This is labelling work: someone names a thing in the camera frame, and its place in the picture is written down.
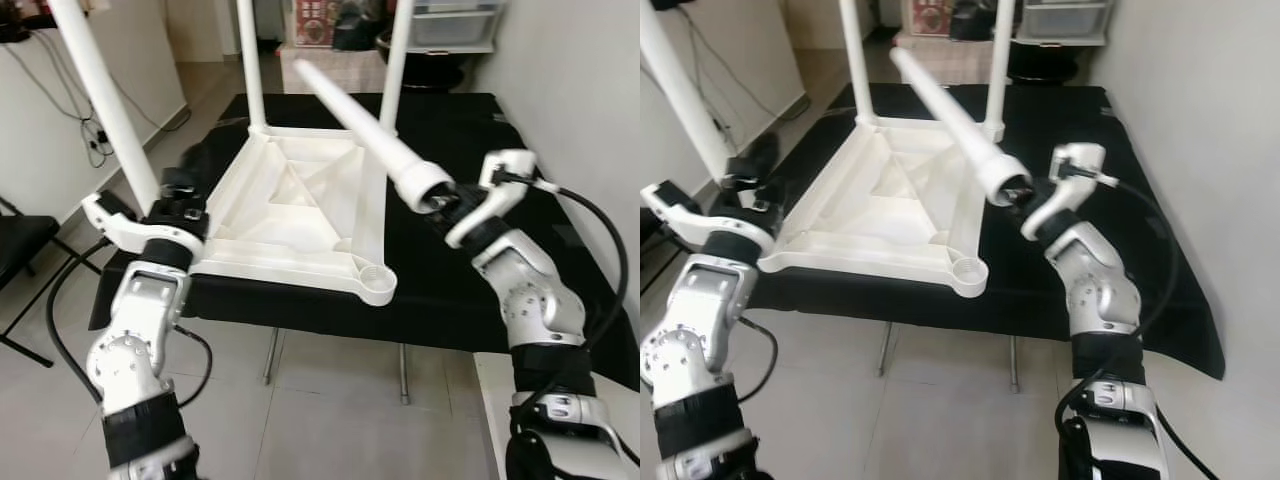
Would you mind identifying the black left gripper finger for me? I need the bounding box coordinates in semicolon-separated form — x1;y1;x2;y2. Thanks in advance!
180;140;216;191
748;135;786;181

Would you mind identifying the black floor mat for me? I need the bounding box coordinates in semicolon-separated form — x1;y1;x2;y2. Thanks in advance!
88;92;641;391
740;82;1226;381

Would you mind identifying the white plastic table top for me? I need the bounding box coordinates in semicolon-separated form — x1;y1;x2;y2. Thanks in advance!
760;112;991;299
190;122;399;307

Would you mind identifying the patterned floor rug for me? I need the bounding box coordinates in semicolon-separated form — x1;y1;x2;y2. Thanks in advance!
280;45;391;96
895;30;1001;86

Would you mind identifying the black folding chair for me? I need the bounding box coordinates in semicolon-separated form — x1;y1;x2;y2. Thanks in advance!
0;195;103;369

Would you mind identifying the clear plastic storage box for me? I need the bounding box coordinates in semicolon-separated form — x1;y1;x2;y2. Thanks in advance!
410;0;501;53
1015;0;1111;46

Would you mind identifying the black bag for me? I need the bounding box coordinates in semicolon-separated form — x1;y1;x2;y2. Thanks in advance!
948;0;996;43
335;0;387;51

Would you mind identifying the red patterned box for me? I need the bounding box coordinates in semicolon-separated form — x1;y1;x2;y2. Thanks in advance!
905;0;951;39
295;0;341;46

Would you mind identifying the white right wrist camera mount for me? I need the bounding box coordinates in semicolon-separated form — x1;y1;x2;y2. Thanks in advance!
445;150;543;251
1020;142;1111;241

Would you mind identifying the black wall power cable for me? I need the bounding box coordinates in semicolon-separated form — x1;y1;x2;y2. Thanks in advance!
25;25;191;171
680;5;811;141

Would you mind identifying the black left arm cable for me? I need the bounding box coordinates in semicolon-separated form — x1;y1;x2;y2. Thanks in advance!
735;315;781;401
45;235;216;411

